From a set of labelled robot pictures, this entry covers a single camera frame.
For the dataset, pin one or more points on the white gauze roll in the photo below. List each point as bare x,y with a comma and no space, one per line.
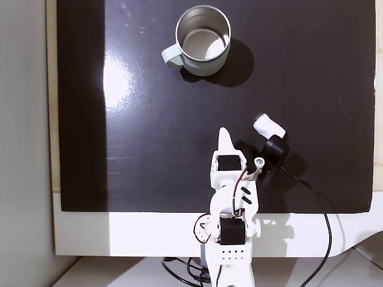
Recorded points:
268,125

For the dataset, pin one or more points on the glossy black table mat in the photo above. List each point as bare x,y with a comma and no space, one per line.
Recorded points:
149,134

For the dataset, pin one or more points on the pale green steel mug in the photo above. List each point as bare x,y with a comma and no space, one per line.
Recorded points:
206,67

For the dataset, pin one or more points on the black round camera on gripper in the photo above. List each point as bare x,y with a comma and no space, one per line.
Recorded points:
276,148

